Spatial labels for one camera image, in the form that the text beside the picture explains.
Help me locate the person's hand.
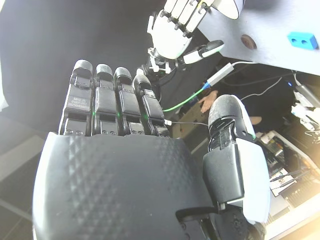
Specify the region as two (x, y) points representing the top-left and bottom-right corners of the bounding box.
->
(198, 90), (219, 113)

